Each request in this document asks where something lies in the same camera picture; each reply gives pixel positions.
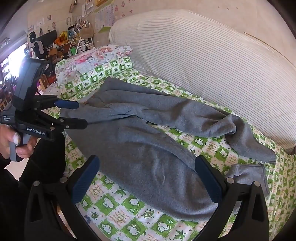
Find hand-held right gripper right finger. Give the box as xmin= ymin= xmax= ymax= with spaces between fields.
xmin=195 ymin=155 xmax=270 ymax=241

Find green patterned folded quilt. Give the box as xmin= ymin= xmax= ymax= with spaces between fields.
xmin=58 ymin=57 xmax=134 ymax=101

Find orange plush toy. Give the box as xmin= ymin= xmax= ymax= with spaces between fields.
xmin=54 ymin=31 xmax=70 ymax=47

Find wooden chair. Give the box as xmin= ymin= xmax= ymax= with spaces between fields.
xmin=38 ymin=74 xmax=50 ymax=91

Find black monitor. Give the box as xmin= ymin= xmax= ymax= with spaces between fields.
xmin=35 ymin=30 xmax=57 ymax=50

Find woven tote bag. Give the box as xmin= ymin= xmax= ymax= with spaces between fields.
xmin=80 ymin=22 xmax=94 ymax=40

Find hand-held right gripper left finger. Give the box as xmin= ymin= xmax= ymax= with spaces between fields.
xmin=24 ymin=155 xmax=100 ymax=241

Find wall chart poster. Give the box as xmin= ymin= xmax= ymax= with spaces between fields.
xmin=95 ymin=5 xmax=114 ymax=30

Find white shelf rack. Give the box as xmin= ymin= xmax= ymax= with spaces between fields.
xmin=69 ymin=37 xmax=94 ymax=56

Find floral pillow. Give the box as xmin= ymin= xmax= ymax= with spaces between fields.
xmin=55 ymin=45 xmax=133 ymax=86

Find person's left hand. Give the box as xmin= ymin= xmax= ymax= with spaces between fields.
xmin=0 ymin=125 xmax=38 ymax=160

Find green patterned bed sheet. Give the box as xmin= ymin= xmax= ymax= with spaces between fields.
xmin=43 ymin=67 xmax=296 ymax=241

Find grey pants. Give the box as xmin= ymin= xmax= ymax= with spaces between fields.
xmin=59 ymin=77 xmax=277 ymax=222

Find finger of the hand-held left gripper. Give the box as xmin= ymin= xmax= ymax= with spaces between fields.
xmin=35 ymin=95 xmax=80 ymax=110
xmin=38 ymin=117 xmax=88 ymax=131

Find brown plush toy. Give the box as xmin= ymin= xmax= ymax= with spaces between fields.
xmin=48 ymin=47 xmax=63 ymax=61

